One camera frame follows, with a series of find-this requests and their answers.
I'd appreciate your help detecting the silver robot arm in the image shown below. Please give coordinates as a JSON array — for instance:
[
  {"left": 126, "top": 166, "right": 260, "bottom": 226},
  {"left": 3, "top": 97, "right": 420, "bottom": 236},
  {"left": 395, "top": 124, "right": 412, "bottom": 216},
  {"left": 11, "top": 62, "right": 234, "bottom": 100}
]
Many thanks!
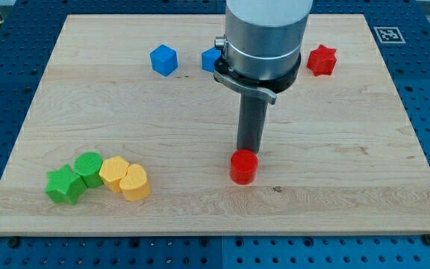
[{"left": 214, "top": 0, "right": 313, "bottom": 104}]

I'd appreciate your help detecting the blue triangle block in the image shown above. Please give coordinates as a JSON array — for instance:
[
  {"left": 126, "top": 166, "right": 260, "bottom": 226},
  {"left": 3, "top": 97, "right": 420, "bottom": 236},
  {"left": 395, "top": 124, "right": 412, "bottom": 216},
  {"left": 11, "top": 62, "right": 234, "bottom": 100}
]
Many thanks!
[{"left": 201, "top": 47, "right": 221, "bottom": 72}]

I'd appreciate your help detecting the red cylinder block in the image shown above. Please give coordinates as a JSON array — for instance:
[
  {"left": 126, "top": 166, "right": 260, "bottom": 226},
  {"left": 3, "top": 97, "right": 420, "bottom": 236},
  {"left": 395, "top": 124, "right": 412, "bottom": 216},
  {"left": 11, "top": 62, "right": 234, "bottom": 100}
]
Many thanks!
[{"left": 230, "top": 149, "right": 258, "bottom": 185}]

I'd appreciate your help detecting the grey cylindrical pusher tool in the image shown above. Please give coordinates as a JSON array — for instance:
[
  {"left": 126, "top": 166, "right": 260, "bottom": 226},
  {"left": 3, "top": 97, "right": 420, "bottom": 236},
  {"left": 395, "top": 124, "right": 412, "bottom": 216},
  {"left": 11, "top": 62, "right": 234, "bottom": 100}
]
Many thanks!
[{"left": 237, "top": 95, "right": 268, "bottom": 154}]

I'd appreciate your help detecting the wooden board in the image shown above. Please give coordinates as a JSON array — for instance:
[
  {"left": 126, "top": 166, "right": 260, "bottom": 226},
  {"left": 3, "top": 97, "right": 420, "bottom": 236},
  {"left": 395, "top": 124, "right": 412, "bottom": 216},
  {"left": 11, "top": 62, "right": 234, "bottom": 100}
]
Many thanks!
[{"left": 0, "top": 14, "right": 430, "bottom": 237}]

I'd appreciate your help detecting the blue cube block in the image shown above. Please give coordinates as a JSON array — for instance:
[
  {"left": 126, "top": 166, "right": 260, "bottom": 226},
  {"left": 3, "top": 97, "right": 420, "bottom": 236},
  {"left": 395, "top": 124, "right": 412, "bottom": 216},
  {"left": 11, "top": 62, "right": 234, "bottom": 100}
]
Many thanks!
[{"left": 149, "top": 44, "right": 178, "bottom": 76}]

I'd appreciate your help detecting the yellow heart block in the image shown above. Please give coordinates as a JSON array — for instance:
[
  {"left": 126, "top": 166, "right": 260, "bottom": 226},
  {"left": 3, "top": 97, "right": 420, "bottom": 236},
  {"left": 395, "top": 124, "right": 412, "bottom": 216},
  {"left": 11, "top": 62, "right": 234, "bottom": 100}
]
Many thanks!
[{"left": 119, "top": 164, "right": 152, "bottom": 201}]

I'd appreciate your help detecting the yellow hexagon block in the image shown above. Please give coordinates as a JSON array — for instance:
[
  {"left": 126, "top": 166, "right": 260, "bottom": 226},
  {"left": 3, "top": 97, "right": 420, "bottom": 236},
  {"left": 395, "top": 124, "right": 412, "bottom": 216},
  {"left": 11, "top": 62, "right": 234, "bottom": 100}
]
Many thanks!
[{"left": 99, "top": 156, "right": 129, "bottom": 194}]

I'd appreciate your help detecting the red star block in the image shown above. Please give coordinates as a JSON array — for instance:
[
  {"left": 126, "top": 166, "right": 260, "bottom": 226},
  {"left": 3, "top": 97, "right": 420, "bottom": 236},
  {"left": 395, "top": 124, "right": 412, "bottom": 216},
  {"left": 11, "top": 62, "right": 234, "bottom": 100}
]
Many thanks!
[{"left": 306, "top": 44, "right": 337, "bottom": 76}]

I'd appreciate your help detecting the green cylinder block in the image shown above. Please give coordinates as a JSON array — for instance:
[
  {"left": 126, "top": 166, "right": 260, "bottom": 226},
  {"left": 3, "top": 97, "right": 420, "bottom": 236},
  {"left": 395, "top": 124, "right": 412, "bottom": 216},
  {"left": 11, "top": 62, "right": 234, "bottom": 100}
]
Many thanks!
[{"left": 74, "top": 152, "right": 103, "bottom": 188}]

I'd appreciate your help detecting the green star block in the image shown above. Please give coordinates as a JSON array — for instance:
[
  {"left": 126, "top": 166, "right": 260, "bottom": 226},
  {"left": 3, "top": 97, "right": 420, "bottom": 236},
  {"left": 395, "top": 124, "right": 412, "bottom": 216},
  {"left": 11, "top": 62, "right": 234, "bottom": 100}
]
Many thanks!
[{"left": 45, "top": 164, "right": 87, "bottom": 205}]

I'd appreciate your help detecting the fiducial marker tag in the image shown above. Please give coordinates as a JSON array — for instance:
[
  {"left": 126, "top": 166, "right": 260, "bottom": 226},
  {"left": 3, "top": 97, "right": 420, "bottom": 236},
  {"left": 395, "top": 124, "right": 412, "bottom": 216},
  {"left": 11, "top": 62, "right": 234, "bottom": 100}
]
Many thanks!
[{"left": 374, "top": 26, "right": 405, "bottom": 44}]

